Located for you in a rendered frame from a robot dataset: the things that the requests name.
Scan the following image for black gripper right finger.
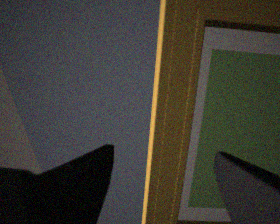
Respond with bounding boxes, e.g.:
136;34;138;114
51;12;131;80
214;151;280;224

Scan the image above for brown wooden picture frame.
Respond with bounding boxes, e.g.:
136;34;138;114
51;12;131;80
142;0;280;224

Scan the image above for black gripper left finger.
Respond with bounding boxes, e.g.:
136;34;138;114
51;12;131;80
0;144;114;224

